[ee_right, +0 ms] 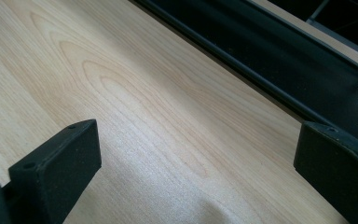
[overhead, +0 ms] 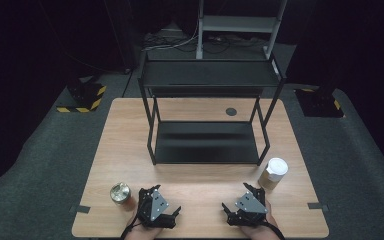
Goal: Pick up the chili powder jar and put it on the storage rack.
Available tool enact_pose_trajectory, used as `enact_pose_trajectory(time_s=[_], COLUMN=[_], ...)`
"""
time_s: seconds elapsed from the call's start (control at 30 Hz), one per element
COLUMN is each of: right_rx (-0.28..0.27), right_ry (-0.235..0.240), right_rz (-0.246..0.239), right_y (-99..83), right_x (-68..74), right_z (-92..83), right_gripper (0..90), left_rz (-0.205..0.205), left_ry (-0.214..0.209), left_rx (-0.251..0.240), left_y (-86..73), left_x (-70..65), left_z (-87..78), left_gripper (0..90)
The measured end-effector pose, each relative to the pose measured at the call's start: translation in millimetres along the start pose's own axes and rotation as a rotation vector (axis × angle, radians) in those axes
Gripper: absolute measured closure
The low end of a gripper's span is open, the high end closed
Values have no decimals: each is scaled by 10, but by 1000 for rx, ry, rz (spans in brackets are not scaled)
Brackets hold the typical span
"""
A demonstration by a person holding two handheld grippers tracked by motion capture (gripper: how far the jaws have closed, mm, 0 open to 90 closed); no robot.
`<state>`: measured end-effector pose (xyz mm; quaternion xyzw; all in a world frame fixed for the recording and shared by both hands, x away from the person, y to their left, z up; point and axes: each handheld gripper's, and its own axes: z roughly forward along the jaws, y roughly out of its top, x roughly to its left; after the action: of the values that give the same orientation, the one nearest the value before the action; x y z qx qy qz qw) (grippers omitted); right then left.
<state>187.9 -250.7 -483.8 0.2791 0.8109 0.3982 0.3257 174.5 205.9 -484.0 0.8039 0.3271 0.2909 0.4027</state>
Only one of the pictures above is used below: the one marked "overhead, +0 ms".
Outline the grey tape strip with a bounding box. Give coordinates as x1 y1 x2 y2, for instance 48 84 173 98
307 201 330 212
69 204 91 215

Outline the black two-tier metal rack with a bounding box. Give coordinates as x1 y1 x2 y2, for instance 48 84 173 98
137 53 287 167

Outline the black stand base, striped edge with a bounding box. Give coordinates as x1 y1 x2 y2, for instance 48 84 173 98
55 81 108 114
294 87 346 118

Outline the gold-lidded glass jar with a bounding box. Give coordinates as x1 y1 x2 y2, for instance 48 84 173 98
109 181 137 213

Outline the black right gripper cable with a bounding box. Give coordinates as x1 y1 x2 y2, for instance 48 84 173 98
261 221 286 240

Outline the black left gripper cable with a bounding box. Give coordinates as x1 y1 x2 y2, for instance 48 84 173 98
120 213 141 240

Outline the grey metal stand frame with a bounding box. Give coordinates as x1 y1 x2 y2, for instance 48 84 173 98
194 0 288 61

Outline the person's left hand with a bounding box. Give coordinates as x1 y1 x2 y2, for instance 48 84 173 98
125 219 164 240

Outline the tangle of floor cables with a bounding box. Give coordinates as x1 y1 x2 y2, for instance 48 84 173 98
141 19 271 55

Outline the person's right hand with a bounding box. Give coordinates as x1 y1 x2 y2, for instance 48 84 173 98
239 202 282 240

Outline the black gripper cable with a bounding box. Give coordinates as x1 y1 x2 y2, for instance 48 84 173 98
261 221 286 240
120 213 141 240

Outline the white-lidded jar of brown powder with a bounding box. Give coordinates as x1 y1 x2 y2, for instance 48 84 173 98
258 157 289 192

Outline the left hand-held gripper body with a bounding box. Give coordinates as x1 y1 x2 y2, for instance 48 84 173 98
137 186 178 230

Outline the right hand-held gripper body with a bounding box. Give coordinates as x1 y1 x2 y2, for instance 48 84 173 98
226 186 269 228

